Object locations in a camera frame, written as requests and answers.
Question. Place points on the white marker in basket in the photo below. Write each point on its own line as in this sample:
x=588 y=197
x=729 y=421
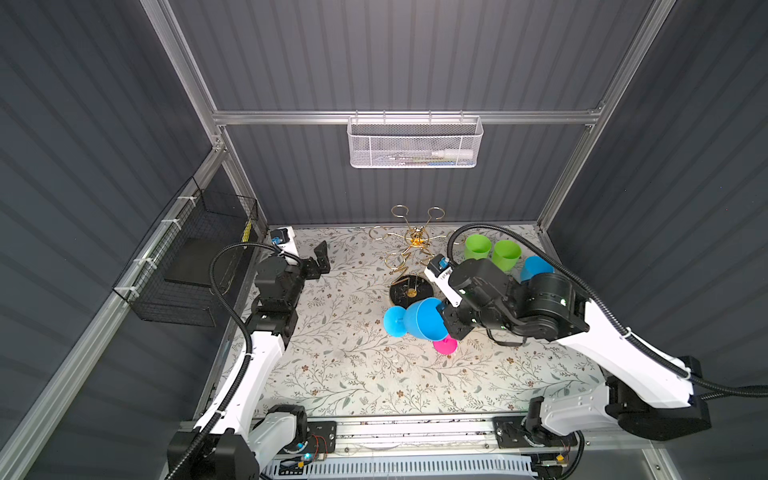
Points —
x=455 y=155

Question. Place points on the pink wine glass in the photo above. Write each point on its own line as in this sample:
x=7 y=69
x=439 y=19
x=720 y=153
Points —
x=446 y=346

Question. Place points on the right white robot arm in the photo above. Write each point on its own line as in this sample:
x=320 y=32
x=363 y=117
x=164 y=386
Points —
x=639 y=395

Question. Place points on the black wire wall basket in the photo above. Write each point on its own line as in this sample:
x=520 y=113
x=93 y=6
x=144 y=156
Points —
x=171 y=283

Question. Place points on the white mesh wall basket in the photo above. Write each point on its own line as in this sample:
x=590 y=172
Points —
x=406 y=142

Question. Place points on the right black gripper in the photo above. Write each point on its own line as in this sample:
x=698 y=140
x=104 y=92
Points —
x=459 y=311

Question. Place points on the green wine glass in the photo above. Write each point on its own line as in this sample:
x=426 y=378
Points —
x=477 y=246
x=506 y=254

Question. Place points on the blue wine glass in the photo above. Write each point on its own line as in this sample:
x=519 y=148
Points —
x=534 y=266
x=421 y=320

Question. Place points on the floral table mat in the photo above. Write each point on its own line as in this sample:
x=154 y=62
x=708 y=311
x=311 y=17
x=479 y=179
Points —
x=341 y=362

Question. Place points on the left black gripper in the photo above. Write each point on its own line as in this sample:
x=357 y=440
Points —
x=310 y=264

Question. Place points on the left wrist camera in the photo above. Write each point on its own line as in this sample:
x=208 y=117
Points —
x=284 y=238

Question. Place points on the gold wire glass rack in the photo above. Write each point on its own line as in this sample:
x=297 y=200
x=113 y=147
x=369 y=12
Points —
x=414 y=246

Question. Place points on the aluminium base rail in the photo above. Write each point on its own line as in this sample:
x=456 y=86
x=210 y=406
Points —
x=448 y=446

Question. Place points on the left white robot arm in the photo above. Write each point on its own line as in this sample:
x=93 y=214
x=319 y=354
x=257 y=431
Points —
x=252 y=372

